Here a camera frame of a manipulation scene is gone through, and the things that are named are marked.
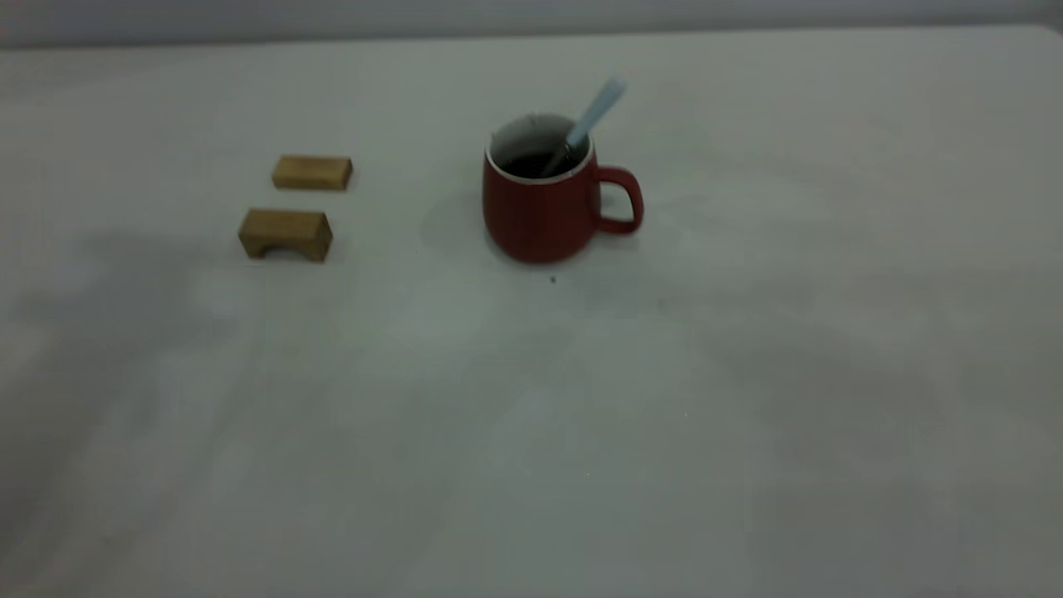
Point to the red ceramic mug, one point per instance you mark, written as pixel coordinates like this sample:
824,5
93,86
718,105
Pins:
540,220

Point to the dark coffee liquid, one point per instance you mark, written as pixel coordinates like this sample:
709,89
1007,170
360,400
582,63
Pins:
523,166

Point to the flat rectangular wooden block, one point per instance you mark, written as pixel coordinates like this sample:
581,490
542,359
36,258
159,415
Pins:
311,173

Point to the arched wooden block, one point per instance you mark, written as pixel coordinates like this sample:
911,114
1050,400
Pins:
286,226

